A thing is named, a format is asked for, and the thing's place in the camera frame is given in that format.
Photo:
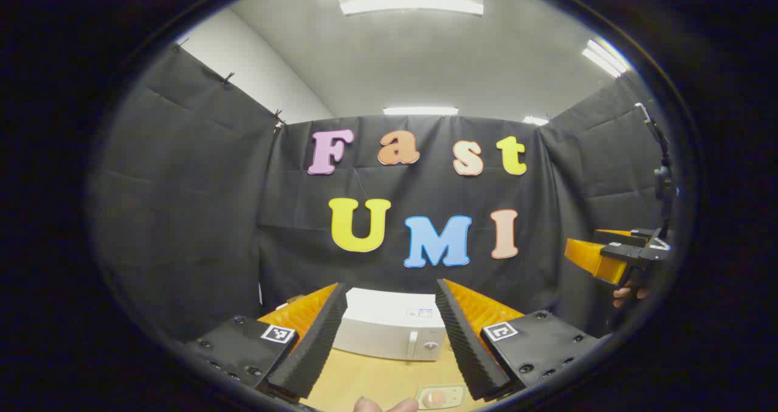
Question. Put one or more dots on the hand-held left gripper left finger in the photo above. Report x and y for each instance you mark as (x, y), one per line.
(310, 357)

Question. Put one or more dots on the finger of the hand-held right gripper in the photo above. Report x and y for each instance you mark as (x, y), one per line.
(589, 257)
(620, 237)

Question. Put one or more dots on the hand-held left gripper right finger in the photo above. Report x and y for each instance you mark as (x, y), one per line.
(465, 351)

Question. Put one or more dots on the orange sugared bun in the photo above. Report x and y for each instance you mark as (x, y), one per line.
(434, 398)

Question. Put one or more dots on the white microwave oven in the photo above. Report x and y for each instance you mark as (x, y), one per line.
(389, 321)

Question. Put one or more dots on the cream tray with cherry print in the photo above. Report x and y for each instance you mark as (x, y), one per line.
(457, 394)

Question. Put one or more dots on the black pole stand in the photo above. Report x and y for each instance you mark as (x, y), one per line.
(662, 175)

